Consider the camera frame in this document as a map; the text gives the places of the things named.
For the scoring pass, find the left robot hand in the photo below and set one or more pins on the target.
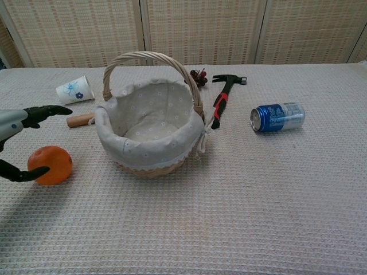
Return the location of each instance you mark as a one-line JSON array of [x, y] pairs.
[[11, 123]]

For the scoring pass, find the orange fruit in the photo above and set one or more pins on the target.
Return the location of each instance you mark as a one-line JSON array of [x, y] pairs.
[[53, 164]]

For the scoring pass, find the wicker basket with cloth liner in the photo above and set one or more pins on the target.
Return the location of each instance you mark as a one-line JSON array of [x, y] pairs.
[[149, 123]]

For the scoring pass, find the wooden cylinder stick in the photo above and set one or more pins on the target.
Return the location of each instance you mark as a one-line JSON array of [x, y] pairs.
[[80, 120]]

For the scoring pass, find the floral paper cup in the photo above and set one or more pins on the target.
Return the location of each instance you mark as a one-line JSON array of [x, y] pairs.
[[75, 90]]

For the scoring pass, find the dark red berry bunch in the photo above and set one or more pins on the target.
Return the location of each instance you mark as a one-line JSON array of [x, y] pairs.
[[199, 77]]

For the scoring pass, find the woven bamboo folding screen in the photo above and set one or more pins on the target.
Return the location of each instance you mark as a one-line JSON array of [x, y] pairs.
[[183, 31]]

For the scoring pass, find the beige waffle tablecloth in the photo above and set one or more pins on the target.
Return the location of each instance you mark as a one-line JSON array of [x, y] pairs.
[[200, 200]]

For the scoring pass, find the black red claw hammer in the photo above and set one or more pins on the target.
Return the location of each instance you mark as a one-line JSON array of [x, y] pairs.
[[222, 100]]

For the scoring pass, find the blue soda can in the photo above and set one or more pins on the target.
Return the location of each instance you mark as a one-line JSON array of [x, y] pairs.
[[276, 117]]

